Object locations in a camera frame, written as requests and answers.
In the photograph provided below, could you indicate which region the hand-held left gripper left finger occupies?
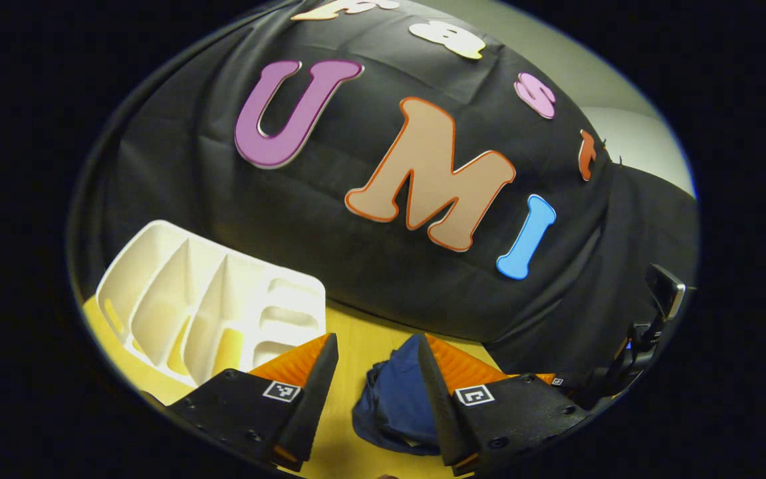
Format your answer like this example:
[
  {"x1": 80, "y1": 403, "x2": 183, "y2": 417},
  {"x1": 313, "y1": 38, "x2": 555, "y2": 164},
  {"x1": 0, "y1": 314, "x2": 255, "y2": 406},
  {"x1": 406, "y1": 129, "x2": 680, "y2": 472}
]
[{"x1": 169, "y1": 333, "x2": 339, "y2": 472}]

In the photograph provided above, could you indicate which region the blue schoolbag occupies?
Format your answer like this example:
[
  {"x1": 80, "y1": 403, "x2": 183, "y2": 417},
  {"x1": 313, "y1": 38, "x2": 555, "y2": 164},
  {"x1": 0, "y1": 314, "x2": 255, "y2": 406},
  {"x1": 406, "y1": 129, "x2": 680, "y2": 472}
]
[{"x1": 352, "y1": 334, "x2": 450, "y2": 456}]

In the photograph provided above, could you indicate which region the black backdrop cloth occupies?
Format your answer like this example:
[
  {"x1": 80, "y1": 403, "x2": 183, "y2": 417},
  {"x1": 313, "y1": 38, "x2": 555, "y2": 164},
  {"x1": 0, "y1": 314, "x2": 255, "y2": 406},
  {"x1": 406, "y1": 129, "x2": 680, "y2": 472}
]
[{"x1": 70, "y1": 0, "x2": 700, "y2": 387}]

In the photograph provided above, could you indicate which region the white bookshelf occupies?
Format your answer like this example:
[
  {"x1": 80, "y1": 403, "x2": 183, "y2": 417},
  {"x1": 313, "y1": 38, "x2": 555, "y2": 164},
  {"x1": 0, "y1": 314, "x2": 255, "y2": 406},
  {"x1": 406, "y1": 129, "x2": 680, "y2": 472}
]
[{"x1": 94, "y1": 220, "x2": 327, "y2": 388}]

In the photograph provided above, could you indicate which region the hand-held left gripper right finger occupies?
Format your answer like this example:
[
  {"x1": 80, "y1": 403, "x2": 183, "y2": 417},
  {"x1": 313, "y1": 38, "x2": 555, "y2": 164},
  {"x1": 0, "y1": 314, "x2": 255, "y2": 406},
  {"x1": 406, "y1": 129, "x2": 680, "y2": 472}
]
[{"x1": 418, "y1": 334, "x2": 590, "y2": 476}]

